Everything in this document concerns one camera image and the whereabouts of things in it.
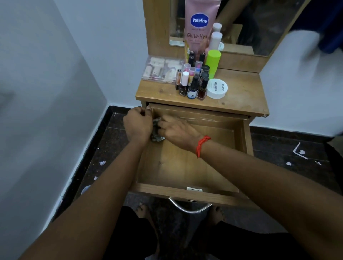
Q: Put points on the person's left hand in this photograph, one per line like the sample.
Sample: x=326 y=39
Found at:
x=137 y=126

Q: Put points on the person's right hand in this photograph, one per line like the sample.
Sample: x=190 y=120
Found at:
x=179 y=132

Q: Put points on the person's right fingers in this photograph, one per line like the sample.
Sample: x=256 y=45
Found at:
x=164 y=124

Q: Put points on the person's left fingers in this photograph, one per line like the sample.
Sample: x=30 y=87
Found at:
x=141 y=110

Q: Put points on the grey cleaning cloth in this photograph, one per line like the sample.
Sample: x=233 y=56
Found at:
x=156 y=135

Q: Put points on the person's left forearm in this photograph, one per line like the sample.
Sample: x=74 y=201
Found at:
x=88 y=203

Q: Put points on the person's right forearm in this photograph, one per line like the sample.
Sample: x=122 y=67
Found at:
x=270 y=187

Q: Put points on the red thread wrist band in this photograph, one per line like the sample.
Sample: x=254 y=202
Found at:
x=201 y=146

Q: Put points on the clear plastic cosmetics box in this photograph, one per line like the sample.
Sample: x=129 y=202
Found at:
x=162 y=69

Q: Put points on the wooden drawer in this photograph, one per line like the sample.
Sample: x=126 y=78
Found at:
x=187 y=166

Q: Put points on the group of nail polish bottles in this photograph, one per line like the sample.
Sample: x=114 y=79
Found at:
x=193 y=80

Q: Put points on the white round jar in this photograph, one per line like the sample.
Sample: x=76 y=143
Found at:
x=216 y=89

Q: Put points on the silver drawer lock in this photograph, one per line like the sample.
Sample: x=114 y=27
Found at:
x=194 y=189

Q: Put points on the lime green bottle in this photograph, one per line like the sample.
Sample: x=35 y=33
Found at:
x=213 y=63

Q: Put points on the wooden dressing table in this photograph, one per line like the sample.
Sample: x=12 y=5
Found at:
x=241 y=93

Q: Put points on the person's left foot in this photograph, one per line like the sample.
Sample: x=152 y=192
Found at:
x=143 y=211

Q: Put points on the white capped pink bottle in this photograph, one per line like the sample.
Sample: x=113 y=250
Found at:
x=215 y=40

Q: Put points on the pink lotion tube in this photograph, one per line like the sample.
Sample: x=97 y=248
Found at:
x=199 y=26

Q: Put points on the black shorts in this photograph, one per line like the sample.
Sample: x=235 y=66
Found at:
x=227 y=243

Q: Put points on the white paper scrap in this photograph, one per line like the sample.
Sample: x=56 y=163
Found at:
x=300 y=152

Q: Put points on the dark blue cloth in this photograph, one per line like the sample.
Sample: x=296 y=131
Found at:
x=324 y=21

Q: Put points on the wall mirror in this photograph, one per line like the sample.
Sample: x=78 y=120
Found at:
x=257 y=29

